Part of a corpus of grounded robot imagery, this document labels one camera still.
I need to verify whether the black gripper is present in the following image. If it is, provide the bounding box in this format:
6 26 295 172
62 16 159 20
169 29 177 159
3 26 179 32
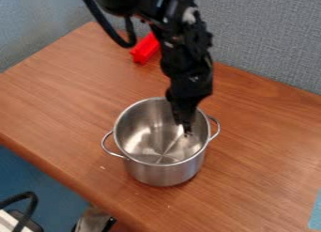
160 54 212 135

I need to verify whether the stainless steel pot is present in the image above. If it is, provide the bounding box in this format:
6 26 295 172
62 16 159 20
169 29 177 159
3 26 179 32
100 97 220 187

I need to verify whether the red plastic block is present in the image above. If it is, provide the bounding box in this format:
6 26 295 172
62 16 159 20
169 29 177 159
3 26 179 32
129 32 160 65

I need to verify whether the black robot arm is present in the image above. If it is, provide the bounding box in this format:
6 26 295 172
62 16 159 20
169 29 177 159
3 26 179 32
82 0 212 134

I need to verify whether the grey black object under table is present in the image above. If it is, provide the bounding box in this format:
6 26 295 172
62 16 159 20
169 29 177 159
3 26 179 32
70 206 116 232

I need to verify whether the white black device corner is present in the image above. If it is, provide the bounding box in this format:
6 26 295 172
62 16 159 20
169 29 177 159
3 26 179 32
0 209 44 232

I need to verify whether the black cable loop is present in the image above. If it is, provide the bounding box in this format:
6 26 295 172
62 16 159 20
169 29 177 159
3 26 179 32
0 192 40 232

